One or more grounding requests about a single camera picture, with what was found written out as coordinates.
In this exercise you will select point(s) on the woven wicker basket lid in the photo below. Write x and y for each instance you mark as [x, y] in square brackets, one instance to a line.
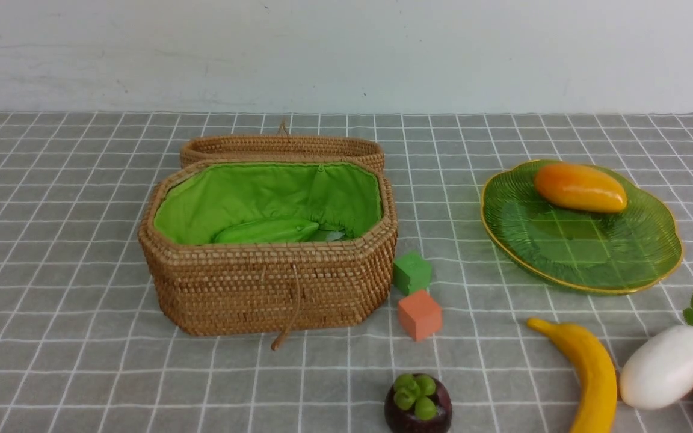
[281, 144]

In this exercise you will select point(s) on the woven wicker basket green lining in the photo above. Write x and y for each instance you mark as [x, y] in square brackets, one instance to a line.
[261, 246]

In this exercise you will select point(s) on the green foam cube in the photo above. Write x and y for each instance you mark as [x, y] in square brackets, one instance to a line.
[411, 273]

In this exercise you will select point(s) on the orange toy mango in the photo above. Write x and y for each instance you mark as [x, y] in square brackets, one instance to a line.
[580, 187]

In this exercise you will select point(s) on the white toy radish with leaves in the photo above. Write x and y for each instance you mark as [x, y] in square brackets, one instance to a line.
[660, 372]

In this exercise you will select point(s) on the dark purple toy mangosteen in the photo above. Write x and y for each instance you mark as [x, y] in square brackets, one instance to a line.
[418, 403]

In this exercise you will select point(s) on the green glass plate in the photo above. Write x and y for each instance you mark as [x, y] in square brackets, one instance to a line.
[602, 253]

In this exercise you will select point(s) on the orange foam cube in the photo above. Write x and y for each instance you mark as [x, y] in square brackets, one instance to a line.
[420, 316]

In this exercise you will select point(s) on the grey checkered tablecloth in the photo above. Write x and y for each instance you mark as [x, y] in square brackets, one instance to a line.
[85, 348]

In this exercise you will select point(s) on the yellow toy banana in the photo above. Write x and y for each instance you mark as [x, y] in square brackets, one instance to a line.
[595, 369]

